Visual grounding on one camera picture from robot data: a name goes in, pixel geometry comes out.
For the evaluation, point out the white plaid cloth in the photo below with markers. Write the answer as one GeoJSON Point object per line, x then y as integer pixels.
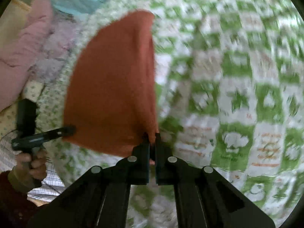
{"type": "Point", "coordinates": [51, 185]}

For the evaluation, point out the person's left hand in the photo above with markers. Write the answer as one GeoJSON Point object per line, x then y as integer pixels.
{"type": "Point", "coordinates": [35, 162]}

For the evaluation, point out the green checked blanket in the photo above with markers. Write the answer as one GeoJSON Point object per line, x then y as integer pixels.
{"type": "Point", "coordinates": [237, 76]}

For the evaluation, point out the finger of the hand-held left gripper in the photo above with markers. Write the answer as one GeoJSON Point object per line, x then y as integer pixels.
{"type": "Point", "coordinates": [47, 135]}

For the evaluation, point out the small-flowered pale sheet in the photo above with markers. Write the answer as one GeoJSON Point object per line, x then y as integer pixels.
{"type": "Point", "coordinates": [8, 123]}

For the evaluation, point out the red-brown knit sweater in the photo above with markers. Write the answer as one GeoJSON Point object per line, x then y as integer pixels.
{"type": "Point", "coordinates": [111, 87]}

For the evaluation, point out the purple floral blanket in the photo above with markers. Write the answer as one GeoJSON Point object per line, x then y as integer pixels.
{"type": "Point", "coordinates": [55, 42]}

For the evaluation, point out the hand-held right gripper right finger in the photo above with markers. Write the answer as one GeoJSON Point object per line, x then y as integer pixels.
{"type": "Point", "coordinates": [163, 161]}

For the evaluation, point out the person's left forearm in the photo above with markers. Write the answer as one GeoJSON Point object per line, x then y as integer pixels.
{"type": "Point", "coordinates": [14, 201]}

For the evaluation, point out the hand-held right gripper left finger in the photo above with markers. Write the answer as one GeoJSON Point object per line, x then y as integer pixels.
{"type": "Point", "coordinates": [141, 161]}

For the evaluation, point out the pink quilt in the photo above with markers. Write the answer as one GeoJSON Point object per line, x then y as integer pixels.
{"type": "Point", "coordinates": [23, 52]}

